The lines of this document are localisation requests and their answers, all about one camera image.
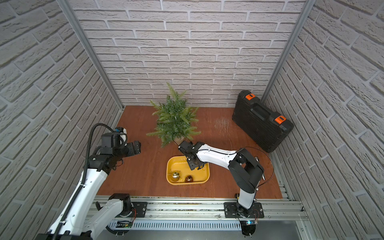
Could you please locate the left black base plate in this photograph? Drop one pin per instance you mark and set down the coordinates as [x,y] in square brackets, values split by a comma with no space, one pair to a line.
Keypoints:
[140,209]

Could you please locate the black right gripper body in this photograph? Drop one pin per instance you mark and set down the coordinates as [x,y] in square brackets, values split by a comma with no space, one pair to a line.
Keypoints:
[191,165]

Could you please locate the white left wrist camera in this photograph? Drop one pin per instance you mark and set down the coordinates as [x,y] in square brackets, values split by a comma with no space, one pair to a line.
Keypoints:
[123,134]

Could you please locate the aluminium mounting rail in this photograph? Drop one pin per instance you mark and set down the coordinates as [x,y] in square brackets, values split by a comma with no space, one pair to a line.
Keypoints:
[165,213]

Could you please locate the shiny gold ball ornament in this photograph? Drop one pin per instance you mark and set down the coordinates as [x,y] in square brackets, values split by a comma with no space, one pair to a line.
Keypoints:
[175,176]

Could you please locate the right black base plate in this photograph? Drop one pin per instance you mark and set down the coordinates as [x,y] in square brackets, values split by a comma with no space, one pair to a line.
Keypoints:
[235,210]

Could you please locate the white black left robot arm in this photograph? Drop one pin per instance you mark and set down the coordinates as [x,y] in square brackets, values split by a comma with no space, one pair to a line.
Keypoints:
[72,223]

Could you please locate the small green christmas tree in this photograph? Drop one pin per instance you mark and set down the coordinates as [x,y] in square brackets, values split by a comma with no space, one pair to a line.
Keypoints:
[175,120]

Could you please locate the black plastic tool case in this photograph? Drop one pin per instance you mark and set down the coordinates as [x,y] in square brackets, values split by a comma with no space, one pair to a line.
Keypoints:
[266,127]

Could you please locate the amber brown ball ornament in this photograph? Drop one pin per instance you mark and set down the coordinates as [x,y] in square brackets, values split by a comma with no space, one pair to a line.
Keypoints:
[189,179]

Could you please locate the wooden tree base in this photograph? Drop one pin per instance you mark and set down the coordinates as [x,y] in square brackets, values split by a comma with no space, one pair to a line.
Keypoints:
[178,140]

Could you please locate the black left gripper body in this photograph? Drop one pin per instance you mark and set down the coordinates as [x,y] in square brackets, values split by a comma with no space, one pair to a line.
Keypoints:
[132,148]

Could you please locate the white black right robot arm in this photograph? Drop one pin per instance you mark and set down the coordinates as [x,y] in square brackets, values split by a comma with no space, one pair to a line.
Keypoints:
[245,169]

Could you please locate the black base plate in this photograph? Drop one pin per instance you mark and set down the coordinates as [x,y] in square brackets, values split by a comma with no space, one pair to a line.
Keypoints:
[235,210]
[140,209]

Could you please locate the yellow plastic tray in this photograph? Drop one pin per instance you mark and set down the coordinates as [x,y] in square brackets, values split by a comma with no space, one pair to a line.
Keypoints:
[180,164]

